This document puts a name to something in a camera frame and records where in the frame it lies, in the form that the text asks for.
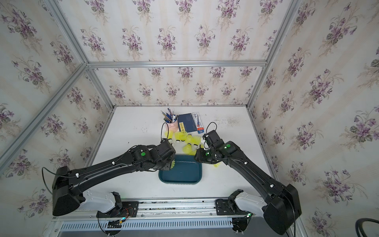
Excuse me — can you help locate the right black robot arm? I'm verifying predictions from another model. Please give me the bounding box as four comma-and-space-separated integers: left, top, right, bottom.
194, 130, 302, 235

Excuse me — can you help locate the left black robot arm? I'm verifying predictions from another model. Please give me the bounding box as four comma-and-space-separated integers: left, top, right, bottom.
52, 139, 176, 216

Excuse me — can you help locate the dark teal storage tray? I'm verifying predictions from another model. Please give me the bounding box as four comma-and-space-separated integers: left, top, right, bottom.
159, 155, 202, 185

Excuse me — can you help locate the yellow shuttlecock left pile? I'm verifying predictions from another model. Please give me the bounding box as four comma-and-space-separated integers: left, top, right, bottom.
164, 130, 174, 140

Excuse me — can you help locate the yellow shuttlecock pile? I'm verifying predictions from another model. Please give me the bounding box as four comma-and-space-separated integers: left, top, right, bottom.
164, 130, 174, 140
183, 143, 196, 156

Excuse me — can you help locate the yellow shuttlecock centre pile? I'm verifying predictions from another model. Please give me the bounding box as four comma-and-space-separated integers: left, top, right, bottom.
183, 143, 196, 156

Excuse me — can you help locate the pink pen cup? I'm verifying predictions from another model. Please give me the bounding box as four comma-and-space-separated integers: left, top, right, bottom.
164, 121, 179, 132

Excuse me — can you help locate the dark blue book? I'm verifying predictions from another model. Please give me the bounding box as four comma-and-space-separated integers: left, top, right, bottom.
177, 113, 197, 133

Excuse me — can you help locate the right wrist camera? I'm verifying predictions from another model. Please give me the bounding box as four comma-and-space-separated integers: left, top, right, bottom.
203, 130, 225, 147

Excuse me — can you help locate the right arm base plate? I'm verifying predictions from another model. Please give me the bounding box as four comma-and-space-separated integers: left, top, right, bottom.
215, 198, 254, 216

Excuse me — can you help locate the aluminium front rail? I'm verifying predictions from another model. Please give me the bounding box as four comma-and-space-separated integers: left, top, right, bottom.
51, 196, 298, 222

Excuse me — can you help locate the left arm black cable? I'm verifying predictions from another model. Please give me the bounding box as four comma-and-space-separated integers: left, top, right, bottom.
41, 166, 60, 195

